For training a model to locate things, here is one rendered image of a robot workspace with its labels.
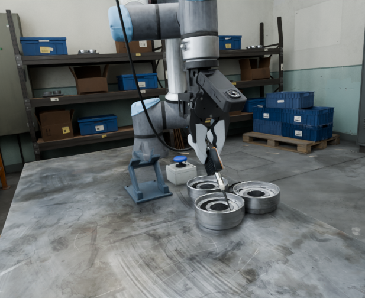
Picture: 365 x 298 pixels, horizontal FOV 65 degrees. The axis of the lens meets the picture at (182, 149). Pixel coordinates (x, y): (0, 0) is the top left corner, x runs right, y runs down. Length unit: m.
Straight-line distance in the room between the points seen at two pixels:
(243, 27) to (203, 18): 5.16
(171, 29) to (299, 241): 0.50
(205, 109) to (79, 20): 4.18
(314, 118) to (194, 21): 3.74
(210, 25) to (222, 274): 0.44
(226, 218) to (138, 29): 0.44
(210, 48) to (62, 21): 4.15
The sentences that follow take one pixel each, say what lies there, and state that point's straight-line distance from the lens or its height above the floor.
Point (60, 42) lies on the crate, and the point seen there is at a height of 1.66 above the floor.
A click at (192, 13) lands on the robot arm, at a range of 0.59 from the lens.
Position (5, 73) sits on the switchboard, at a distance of 4.34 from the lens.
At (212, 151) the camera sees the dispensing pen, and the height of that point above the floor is 0.95.
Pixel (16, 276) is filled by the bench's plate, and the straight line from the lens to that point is 0.59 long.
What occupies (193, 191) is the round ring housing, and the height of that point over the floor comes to 0.83.
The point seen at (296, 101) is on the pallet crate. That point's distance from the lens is 4.40.
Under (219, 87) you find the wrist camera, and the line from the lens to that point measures 0.54.
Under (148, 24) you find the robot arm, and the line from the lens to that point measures 0.68.
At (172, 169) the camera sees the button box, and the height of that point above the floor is 0.84.
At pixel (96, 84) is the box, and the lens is 4.05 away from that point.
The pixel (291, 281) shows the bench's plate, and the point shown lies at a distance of 0.49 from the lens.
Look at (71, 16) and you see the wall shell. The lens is 4.68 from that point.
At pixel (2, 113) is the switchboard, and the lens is 4.36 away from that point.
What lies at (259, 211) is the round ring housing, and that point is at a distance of 0.66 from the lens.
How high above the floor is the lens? 1.10
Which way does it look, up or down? 14 degrees down
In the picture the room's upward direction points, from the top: 4 degrees counter-clockwise
